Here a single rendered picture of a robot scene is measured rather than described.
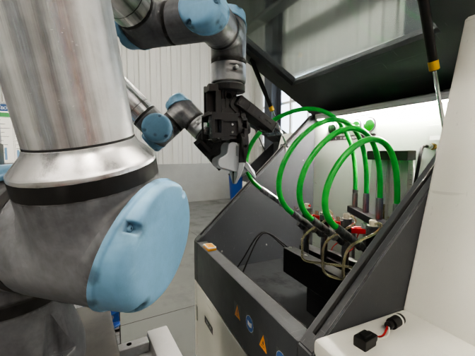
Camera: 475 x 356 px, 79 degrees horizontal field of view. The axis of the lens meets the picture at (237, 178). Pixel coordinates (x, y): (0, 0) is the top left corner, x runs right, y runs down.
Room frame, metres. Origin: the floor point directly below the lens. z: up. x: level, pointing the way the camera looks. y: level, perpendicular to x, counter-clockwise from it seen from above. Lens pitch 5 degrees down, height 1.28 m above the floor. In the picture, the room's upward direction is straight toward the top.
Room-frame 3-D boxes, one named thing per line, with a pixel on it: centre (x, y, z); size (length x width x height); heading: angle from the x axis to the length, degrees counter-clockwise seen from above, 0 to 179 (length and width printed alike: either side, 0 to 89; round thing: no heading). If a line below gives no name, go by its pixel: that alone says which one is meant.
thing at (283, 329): (0.77, 0.00, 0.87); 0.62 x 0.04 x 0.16; 25
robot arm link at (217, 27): (0.54, 0.07, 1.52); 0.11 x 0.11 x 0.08; 73
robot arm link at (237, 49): (0.63, 0.02, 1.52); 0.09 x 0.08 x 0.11; 163
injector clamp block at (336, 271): (0.76, -0.26, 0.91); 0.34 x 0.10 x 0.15; 25
